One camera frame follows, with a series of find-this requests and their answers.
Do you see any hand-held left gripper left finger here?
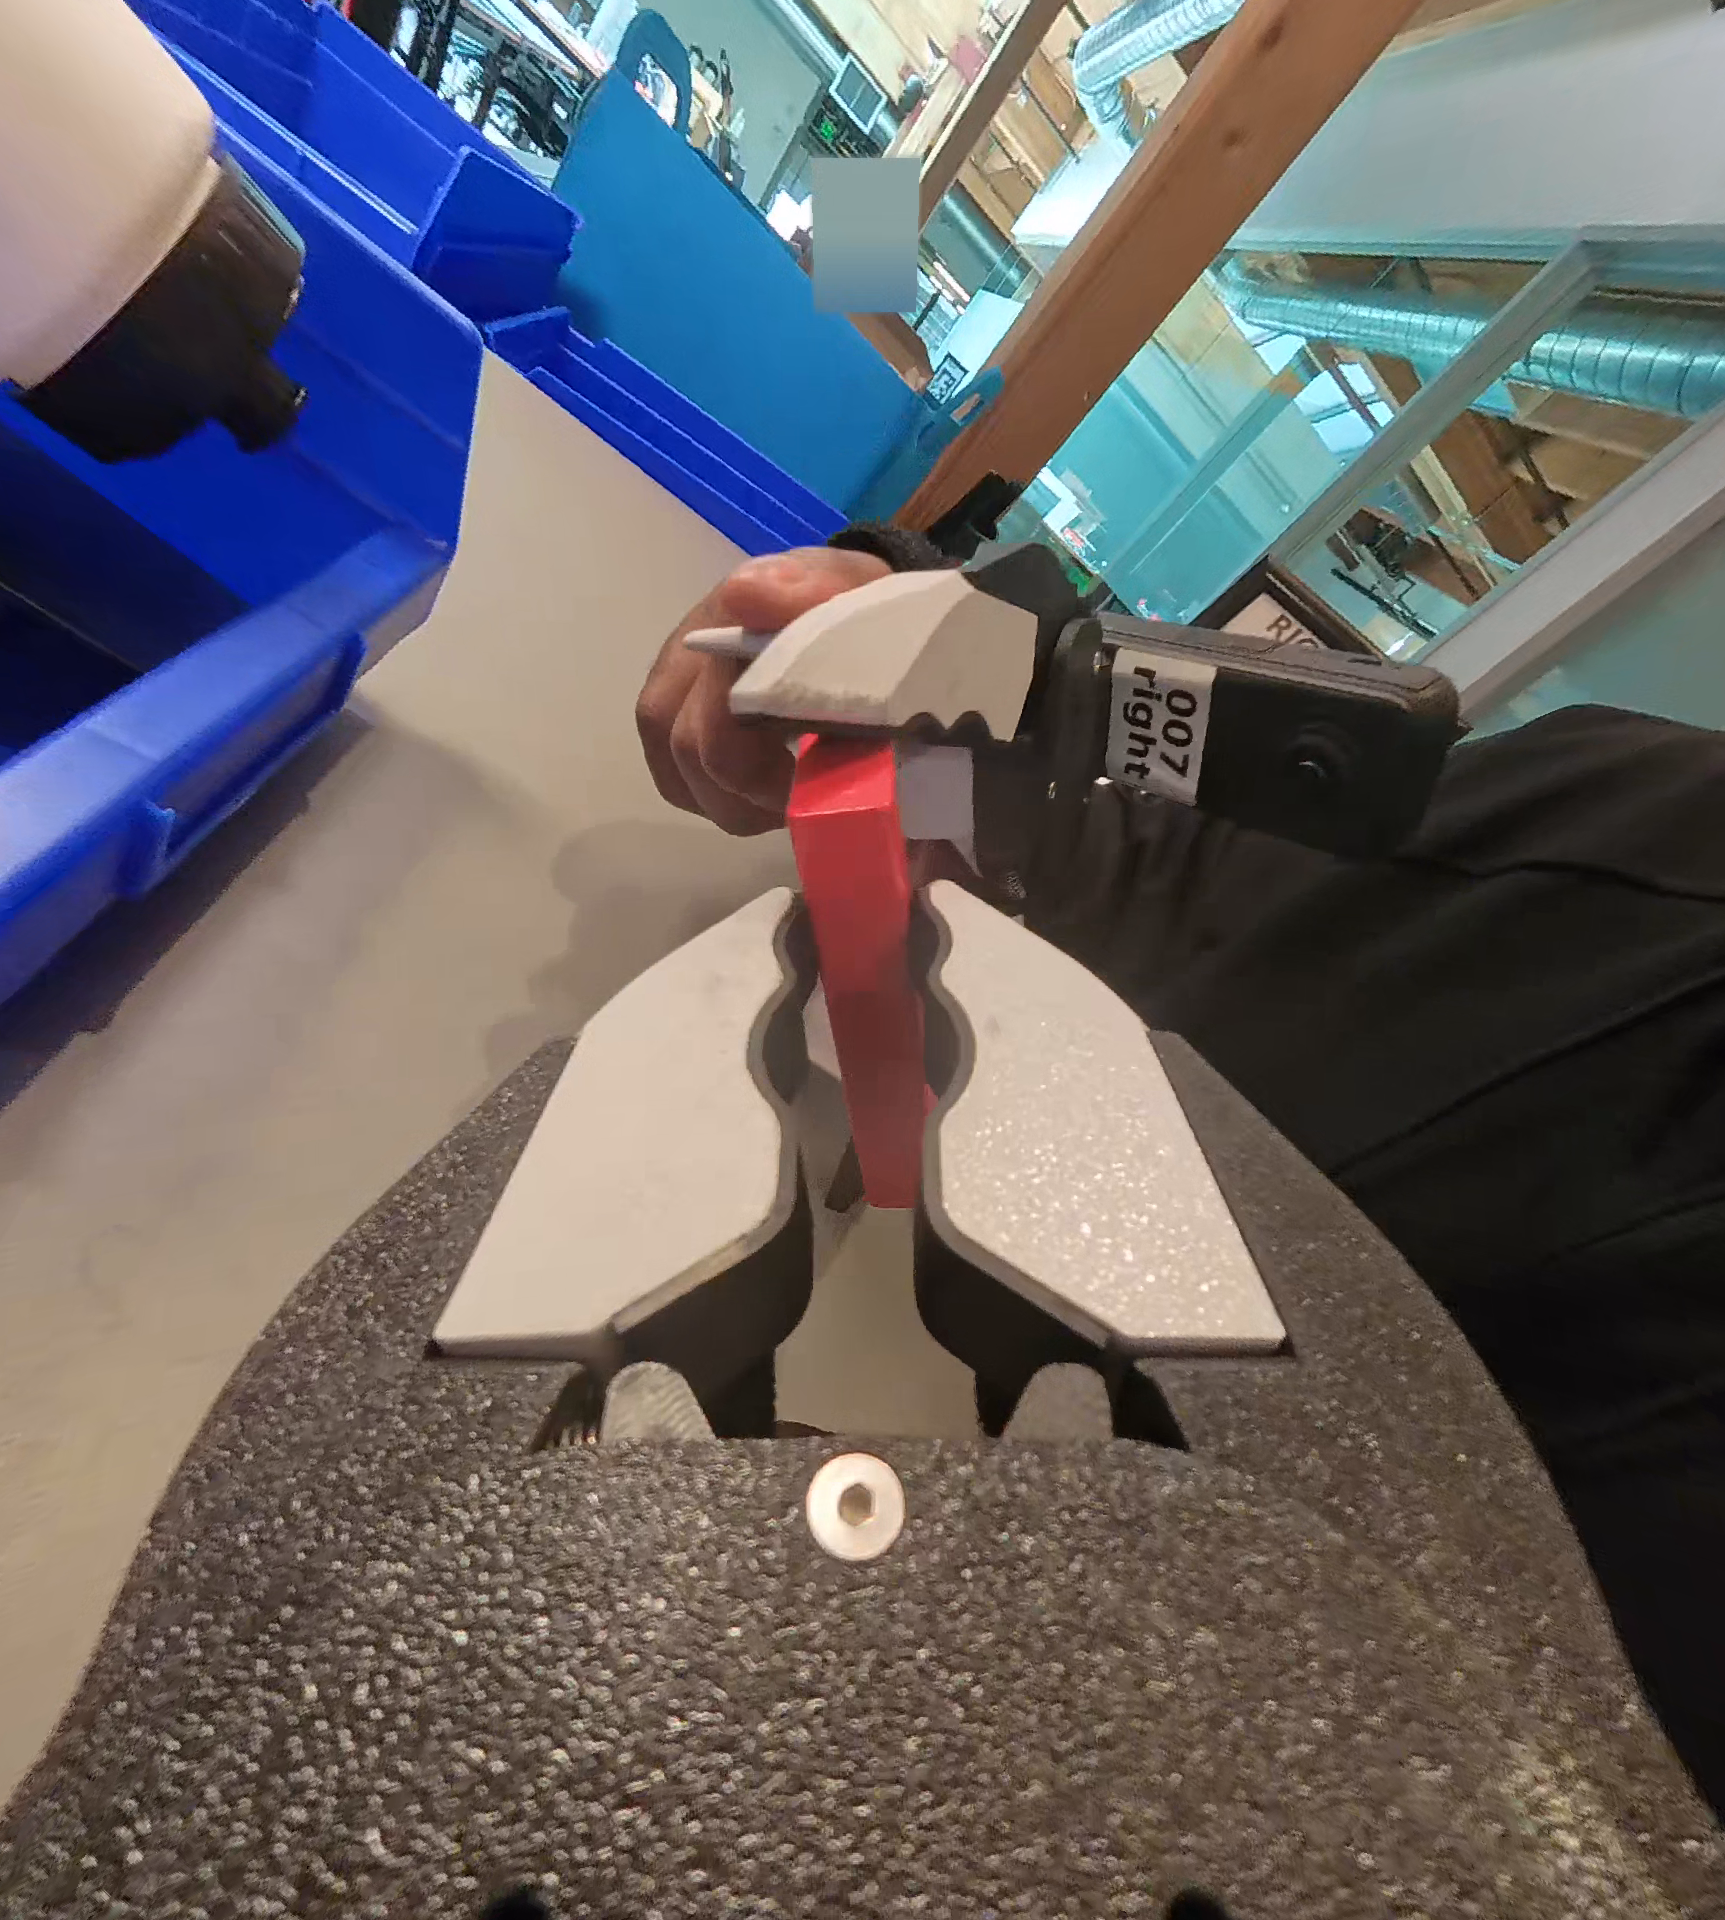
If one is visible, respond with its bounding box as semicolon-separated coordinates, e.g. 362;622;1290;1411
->
429;884;821;1367

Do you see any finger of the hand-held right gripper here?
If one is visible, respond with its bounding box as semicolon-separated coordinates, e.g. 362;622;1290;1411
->
725;567;1040;746
896;746;984;847

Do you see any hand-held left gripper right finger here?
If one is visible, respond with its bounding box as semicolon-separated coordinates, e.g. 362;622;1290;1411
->
910;876;1294;1367

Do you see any red block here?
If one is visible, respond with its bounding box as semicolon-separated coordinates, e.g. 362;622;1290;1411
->
785;731;942;1214

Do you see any blue storage bin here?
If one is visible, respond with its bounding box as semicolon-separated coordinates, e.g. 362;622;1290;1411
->
128;0;578;325
0;91;485;1105
487;309;892;558

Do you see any white bottle with black lid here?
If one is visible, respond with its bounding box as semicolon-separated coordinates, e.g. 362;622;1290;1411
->
0;0;307;464

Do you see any person's right forearm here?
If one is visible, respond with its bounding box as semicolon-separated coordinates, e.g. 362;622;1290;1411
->
1018;705;1725;1920

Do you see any person's right hand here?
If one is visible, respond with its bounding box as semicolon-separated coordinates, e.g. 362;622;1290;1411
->
636;542;958;837

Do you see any blue divider panel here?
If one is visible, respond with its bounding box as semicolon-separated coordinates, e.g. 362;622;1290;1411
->
554;67;955;453

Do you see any silver ventilation duct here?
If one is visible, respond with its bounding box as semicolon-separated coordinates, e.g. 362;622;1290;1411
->
1070;0;1241;129
1243;284;1725;421

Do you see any wooden post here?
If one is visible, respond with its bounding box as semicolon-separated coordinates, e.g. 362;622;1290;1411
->
897;0;1426;534

